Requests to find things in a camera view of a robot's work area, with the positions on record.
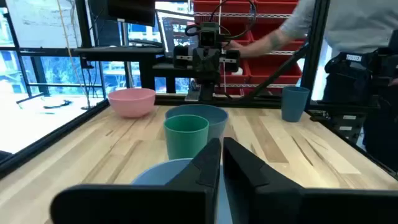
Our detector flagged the black looped cable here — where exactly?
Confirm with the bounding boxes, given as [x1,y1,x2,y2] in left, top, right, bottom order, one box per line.
[185,0,257,42]

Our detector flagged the person's forearm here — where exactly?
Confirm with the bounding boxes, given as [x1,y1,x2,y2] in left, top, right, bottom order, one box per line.
[241,29,293,59]

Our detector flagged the blue cup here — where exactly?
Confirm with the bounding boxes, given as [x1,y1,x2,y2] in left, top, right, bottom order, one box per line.
[281,86,310,123]

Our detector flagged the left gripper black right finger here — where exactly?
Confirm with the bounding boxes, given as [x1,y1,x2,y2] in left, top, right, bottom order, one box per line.
[223,136,398,224]

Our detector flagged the pink bowl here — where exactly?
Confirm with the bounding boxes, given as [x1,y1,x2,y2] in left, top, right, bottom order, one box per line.
[108,88,157,119]

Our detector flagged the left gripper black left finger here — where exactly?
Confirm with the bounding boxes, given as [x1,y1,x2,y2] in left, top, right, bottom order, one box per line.
[49,138,222,224]

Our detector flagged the dark blue bowl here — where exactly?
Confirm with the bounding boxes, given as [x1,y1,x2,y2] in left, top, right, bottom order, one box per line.
[164,104,229,144]

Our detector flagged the black Trossen device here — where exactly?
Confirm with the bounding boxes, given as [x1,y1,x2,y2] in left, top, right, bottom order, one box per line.
[322,46,398,104]

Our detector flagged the light blue bowl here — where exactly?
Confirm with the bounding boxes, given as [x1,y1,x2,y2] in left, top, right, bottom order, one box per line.
[131,157,234,224]

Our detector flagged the yellow rope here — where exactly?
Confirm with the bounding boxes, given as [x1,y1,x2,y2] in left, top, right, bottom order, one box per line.
[56,0,90,105]

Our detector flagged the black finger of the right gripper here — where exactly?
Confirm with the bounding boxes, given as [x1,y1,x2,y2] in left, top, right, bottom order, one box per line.
[173,45,192,70]
[221,49,241,73]

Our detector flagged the green cup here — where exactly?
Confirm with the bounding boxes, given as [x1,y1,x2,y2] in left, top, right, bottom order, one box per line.
[164,114,210,161]

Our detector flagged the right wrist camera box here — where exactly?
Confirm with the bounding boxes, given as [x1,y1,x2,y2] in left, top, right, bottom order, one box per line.
[198,22,220,48]

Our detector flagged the red storage bins shelf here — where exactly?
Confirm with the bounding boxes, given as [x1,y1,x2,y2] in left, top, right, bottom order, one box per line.
[192,11,306,88]

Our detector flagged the black monitor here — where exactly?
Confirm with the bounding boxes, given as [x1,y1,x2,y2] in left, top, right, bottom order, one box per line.
[88,0,156,27]

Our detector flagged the black box with white labels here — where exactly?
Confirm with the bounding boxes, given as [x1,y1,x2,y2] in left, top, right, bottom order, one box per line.
[307,108,368,144]

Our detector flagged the computer screen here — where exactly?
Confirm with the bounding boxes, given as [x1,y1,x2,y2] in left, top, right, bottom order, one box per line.
[155,9,200,59]

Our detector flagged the red storage bin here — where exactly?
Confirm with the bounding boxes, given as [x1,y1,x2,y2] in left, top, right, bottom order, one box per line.
[192,0,253,15]
[253,0,300,15]
[247,55,303,85]
[222,58,251,85]
[250,21,306,52]

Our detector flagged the person's hand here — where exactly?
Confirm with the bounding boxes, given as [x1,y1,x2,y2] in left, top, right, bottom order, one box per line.
[228,40,246,57]

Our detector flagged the black aluminium table frame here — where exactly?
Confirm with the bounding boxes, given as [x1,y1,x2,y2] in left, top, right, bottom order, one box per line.
[0,0,398,181]

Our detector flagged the person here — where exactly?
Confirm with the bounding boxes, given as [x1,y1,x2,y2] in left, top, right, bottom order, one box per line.
[279,0,398,172]

